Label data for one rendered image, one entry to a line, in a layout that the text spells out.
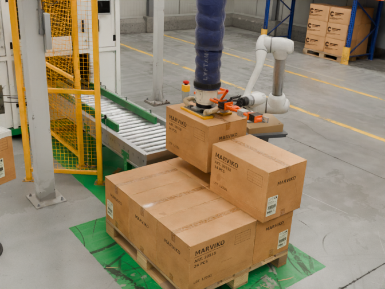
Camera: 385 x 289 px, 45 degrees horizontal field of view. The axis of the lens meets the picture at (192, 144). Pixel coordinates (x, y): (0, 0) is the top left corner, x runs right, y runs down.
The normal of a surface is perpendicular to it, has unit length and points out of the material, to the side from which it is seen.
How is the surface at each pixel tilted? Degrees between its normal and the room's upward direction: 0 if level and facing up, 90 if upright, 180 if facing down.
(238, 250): 90
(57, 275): 0
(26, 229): 0
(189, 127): 90
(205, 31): 73
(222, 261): 90
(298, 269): 0
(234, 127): 89
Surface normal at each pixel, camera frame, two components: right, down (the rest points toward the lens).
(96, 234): 0.04, -0.92
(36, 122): 0.60, 0.32
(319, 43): -0.76, 0.21
